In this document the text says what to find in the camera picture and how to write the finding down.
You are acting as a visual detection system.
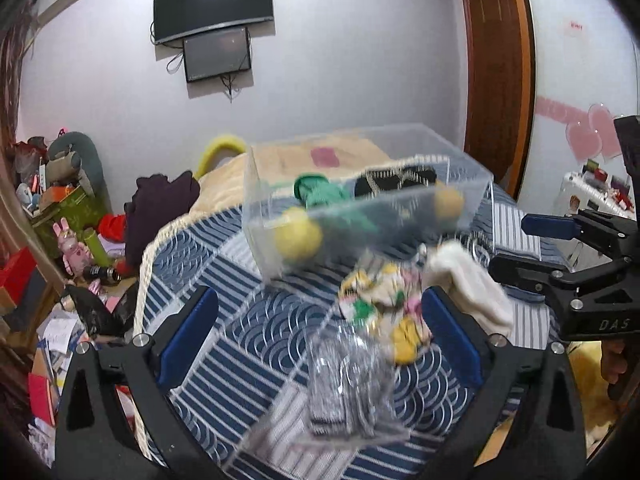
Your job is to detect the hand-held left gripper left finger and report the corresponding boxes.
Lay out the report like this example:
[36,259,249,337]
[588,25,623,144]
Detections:
[54,285,221,480]

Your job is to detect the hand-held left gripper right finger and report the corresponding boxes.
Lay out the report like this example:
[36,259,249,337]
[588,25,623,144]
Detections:
[421,286,589,480]

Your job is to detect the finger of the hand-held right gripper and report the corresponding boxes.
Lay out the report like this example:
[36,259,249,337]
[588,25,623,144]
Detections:
[520,208,632,257]
[487,254,582,307]

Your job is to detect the white sock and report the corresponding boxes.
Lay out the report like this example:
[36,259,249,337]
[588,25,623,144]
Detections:
[425,241,515,339]

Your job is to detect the grey socks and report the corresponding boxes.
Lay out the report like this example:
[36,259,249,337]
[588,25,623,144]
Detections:
[304,327,407,442]

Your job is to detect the clear plastic storage box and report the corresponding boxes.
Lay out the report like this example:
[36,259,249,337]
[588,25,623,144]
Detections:
[243,123,494,282]

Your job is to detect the person's right hand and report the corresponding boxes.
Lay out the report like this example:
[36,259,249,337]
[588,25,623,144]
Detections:
[600,339,632,402]

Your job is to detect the blue patterned blanket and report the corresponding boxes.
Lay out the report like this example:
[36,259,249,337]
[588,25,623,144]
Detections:
[134,180,568,480]

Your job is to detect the white shelf with clutter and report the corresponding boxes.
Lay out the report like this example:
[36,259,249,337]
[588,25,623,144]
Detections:
[559,159,637,222]

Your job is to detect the yellow plush cloth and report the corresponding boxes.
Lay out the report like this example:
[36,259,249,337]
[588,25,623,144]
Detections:
[568,342,623,463]

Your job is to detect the black plastic bag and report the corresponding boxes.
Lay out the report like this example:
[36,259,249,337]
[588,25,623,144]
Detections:
[64,284,139,337]

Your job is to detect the orange ball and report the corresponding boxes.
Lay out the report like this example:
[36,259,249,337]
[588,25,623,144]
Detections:
[433,184,465,219]

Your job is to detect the dark glass bottle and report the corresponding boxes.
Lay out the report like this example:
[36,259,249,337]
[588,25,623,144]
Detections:
[82,265,124,284]

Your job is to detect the dark purple clothes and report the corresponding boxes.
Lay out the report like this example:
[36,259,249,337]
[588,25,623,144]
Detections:
[123,170,201,274]

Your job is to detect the green bottle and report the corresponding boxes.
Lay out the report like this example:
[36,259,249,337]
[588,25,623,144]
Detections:
[82,227,114,269]

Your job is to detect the red cloth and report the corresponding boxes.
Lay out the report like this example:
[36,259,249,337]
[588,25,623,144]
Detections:
[97,213,129,242]

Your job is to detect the pile of papers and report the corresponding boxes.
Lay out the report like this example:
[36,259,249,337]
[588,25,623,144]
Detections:
[26,310,103,463]

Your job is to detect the yellow ball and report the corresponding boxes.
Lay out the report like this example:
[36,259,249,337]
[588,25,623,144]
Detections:
[274,207,324,262]

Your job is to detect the pink bunny toy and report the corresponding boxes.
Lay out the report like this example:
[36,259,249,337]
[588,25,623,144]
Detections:
[53,218,94,277]

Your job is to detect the beige blanket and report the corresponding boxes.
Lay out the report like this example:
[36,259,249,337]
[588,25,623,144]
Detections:
[192,132,397,222]

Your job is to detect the black patterned cloth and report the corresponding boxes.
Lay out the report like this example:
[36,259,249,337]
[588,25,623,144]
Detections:
[353,163,437,199]

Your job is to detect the wooden door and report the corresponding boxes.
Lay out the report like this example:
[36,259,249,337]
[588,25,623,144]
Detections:
[415,0,537,197]

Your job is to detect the green cardboard box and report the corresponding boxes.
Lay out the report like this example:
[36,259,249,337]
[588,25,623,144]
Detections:
[29,184,102,247]

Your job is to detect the red box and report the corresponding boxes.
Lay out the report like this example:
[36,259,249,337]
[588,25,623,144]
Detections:
[0,247,40,302]

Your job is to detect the yellow hoop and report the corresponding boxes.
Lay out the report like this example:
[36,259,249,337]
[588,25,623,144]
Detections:
[195,133,246,179]

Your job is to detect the pink card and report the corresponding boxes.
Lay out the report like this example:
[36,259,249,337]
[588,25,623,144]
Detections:
[310,146,341,167]

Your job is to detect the pink heart wall decoration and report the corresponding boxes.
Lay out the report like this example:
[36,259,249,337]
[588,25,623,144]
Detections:
[534,96,623,162]

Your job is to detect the small black wall monitor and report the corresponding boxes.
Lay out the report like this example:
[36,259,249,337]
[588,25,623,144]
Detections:
[182,27,252,84]

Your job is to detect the black wall television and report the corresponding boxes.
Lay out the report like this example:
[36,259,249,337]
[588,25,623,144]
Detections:
[153,0,275,46]

